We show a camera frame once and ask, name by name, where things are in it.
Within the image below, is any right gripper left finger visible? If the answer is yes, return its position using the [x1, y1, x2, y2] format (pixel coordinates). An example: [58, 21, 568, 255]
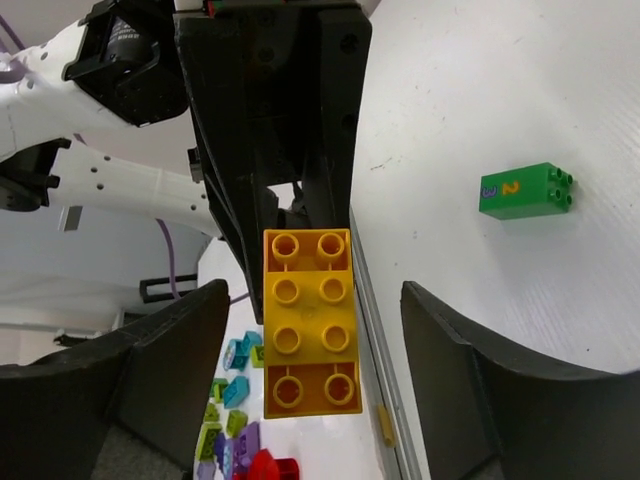
[1, 280, 230, 479]

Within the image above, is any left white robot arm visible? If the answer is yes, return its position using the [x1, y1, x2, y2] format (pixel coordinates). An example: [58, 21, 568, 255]
[1, 1, 372, 314]

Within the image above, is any pile of assorted legos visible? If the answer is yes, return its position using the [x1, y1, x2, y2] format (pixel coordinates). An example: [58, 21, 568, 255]
[192, 330, 301, 479]

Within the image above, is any yellow flower printed lego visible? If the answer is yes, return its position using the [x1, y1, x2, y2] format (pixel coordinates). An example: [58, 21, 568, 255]
[263, 229, 363, 419]

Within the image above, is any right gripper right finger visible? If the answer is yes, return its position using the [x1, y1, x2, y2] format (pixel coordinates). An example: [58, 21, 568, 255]
[401, 281, 639, 479]

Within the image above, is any aluminium rail front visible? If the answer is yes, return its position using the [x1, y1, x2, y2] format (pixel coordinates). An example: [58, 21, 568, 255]
[350, 213, 431, 479]

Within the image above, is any tall green number lego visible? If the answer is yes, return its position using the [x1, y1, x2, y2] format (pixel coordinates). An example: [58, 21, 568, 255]
[479, 162, 574, 221]

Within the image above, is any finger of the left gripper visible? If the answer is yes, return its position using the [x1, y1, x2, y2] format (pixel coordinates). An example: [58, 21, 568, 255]
[302, 9, 372, 229]

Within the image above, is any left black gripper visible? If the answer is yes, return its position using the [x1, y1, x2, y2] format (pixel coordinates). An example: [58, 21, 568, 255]
[64, 0, 320, 322]

